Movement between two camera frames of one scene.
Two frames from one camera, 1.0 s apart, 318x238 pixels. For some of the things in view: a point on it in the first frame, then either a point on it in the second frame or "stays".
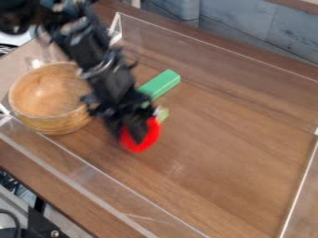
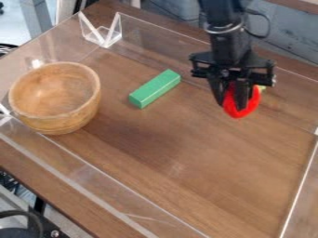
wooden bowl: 44,98 stays
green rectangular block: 165,82 stays
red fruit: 127,138 to 230,100
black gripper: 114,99 to 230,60
